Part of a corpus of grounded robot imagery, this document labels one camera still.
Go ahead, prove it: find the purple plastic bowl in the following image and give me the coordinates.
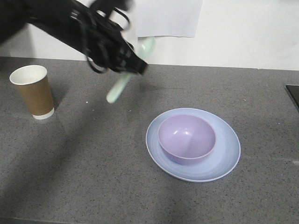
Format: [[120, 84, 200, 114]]
[[157, 114, 217, 165]]

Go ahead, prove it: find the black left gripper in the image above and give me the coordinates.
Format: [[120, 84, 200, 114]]
[[70, 7, 148, 75]]

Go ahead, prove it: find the mint green plastic spoon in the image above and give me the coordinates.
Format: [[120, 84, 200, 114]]
[[106, 37, 156, 104]]

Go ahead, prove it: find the white paper sheet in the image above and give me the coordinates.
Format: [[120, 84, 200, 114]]
[[132, 0, 203, 38]]

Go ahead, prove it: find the light blue plate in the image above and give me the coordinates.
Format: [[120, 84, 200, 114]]
[[145, 108, 241, 182]]

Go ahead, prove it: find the black induction cooktop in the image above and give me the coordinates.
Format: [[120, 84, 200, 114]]
[[285, 84, 299, 109]]

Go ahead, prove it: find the brown paper cup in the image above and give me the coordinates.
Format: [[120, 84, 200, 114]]
[[9, 65, 55, 120]]

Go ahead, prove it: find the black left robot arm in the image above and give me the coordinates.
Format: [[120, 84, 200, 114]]
[[0, 0, 148, 74]]

